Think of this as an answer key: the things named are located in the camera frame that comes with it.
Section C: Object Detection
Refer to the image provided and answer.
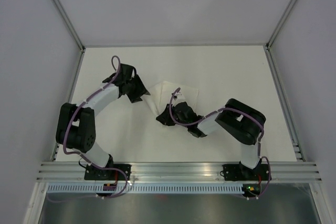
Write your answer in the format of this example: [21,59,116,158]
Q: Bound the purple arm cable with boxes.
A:
[169,88,271,200]
[47,55,132,204]

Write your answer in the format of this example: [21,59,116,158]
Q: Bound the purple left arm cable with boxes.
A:
[47,55,132,204]

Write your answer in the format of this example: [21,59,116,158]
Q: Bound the aluminium right frame post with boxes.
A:
[265,0,298,51]

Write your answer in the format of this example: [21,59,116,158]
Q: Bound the aluminium front frame rail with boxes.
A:
[35,162,322,184]

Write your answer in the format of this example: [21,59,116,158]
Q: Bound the aluminium back frame rail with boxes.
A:
[84,42,267,48]

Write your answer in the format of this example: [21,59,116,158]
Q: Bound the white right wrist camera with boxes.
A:
[173,92,185,101]

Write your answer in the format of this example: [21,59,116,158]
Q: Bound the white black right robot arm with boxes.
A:
[156,98,269,182]

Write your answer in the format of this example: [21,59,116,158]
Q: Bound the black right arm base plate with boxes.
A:
[219,164,270,182]

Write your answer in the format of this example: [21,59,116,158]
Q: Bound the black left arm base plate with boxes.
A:
[84,164,131,181]

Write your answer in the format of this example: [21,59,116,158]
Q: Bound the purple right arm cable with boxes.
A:
[169,88,271,200]

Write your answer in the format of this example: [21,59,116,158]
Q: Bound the aluminium frame post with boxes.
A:
[51,0,85,52]
[265,0,298,51]

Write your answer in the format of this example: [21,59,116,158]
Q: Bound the aluminium frame rail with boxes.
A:
[35,162,322,184]
[84,42,267,48]

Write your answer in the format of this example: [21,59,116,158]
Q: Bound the white cloth napkin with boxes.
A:
[142,81,199,118]

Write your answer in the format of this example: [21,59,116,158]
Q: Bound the white slotted cable duct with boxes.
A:
[47,183,243,194]

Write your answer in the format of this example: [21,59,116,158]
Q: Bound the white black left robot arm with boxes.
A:
[56,63,149,180]

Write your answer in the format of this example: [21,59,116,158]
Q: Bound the aluminium left frame post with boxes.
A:
[51,0,85,52]

